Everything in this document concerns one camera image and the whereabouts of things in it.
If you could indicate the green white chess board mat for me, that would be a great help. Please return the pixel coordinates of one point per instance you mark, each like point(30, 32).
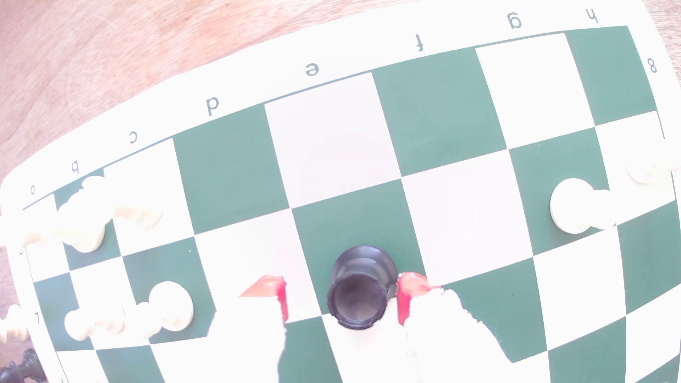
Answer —
point(340, 138)

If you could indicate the white pawn chess piece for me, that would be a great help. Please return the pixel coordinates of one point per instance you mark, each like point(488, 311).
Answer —
point(13, 324)
point(171, 306)
point(88, 323)
point(572, 207)
point(646, 170)

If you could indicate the white queen chess piece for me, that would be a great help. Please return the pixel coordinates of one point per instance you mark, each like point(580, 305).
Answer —
point(88, 238)

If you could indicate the white rook chess piece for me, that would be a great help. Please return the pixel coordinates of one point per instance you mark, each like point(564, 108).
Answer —
point(122, 213)

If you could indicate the black rook chess piece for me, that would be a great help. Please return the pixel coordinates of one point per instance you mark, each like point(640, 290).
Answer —
point(360, 292)

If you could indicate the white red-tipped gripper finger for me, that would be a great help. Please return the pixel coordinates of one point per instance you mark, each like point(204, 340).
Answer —
point(250, 340)
point(447, 340)

